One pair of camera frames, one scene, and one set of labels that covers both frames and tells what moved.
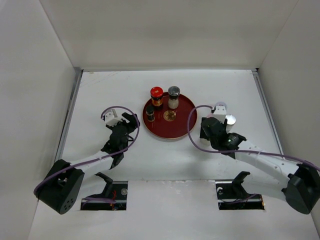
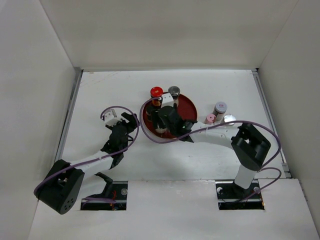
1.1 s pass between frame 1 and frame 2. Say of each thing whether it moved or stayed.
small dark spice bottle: stayed
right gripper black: moved
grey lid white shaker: stayed
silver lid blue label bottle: stayed
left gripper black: stayed
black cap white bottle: moved
